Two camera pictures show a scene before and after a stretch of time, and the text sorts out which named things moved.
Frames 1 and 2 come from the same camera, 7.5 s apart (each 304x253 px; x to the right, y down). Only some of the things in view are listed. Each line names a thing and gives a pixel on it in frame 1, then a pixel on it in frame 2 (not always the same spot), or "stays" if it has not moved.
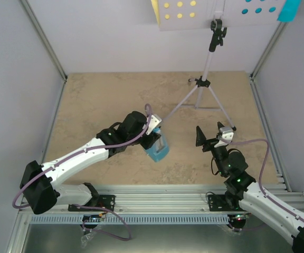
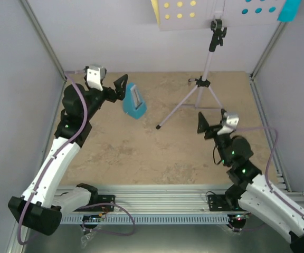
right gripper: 201,138 → 203,126
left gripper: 152,138 → 120,91
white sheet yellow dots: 180,15 stays
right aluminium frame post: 281,28 stays
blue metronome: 159,149 → 133,104
